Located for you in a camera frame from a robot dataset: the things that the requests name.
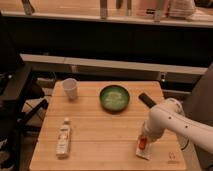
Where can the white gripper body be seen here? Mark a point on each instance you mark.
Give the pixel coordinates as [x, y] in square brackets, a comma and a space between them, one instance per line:
[150, 135]

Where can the red orange pepper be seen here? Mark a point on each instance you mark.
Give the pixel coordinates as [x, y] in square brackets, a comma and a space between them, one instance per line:
[142, 143]

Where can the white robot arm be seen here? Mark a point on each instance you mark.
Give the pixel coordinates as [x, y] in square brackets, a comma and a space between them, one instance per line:
[168, 114]

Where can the black rectangular remote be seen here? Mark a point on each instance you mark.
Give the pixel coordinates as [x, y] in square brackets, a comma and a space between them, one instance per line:
[147, 100]

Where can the green bowl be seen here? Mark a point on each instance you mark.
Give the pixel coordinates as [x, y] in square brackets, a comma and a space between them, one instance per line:
[114, 98]

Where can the white plastic bottle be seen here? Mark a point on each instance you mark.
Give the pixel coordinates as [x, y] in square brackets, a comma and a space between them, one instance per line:
[63, 140]

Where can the white paper cup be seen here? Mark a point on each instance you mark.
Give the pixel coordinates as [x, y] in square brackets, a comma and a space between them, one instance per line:
[70, 88]

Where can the black stand left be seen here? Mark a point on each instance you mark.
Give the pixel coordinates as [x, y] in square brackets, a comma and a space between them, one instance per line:
[17, 85]

